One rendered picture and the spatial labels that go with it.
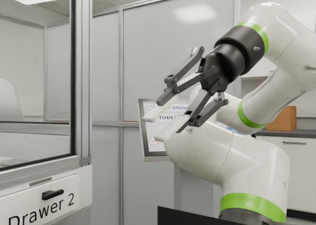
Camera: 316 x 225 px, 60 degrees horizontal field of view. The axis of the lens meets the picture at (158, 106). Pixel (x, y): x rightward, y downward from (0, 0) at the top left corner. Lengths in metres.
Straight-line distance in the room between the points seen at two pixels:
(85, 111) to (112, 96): 1.46
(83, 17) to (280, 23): 0.67
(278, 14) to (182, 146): 0.35
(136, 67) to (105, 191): 1.14
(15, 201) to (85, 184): 0.30
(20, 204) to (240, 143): 0.58
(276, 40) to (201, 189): 0.84
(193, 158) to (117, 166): 1.90
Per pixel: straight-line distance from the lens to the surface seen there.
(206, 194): 1.33
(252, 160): 0.62
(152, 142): 1.14
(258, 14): 0.65
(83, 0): 1.08
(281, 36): 0.65
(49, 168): 0.91
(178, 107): 1.29
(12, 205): 0.83
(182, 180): 1.28
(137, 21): 2.41
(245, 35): 0.59
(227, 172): 0.61
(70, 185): 0.96
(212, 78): 0.54
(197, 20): 2.14
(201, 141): 0.60
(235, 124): 1.01
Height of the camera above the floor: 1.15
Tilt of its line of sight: 1 degrees up
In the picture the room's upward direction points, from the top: straight up
